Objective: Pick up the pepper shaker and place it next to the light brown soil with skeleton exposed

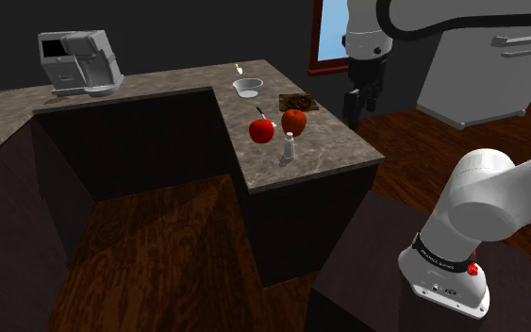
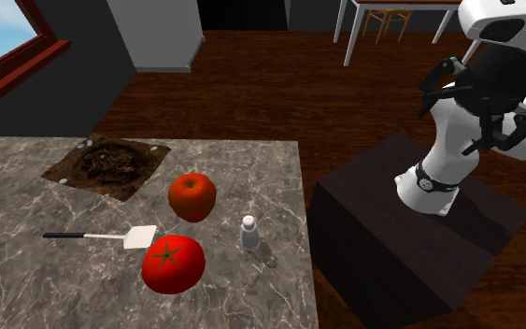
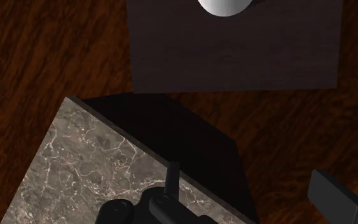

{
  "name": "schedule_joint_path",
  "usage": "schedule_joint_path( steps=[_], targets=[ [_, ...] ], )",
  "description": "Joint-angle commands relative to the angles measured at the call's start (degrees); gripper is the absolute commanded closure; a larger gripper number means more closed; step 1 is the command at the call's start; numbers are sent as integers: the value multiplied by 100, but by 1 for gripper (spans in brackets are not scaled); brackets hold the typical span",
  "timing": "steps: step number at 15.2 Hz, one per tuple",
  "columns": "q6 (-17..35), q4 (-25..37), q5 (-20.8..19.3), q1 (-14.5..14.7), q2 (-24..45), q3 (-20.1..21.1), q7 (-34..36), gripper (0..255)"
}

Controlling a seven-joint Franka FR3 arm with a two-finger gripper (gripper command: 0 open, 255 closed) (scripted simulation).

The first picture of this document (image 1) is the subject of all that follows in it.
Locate grey coffee machine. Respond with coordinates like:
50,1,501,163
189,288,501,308
37,29,125,98

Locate black-handled knife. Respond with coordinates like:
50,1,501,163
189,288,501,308
256,106,278,128

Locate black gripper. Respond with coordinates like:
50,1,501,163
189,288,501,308
343,54,389,133

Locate bright red apple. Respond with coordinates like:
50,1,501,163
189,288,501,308
248,118,275,144

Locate grey refrigerator with bar handles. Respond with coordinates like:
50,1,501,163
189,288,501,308
415,18,531,132

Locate white bowl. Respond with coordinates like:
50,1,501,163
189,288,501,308
232,77,265,100

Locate white salt shaker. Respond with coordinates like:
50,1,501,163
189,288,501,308
283,131,296,160

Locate red-framed window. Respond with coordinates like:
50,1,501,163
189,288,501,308
308,0,352,77

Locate orange-red apple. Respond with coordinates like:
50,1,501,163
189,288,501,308
280,108,308,138

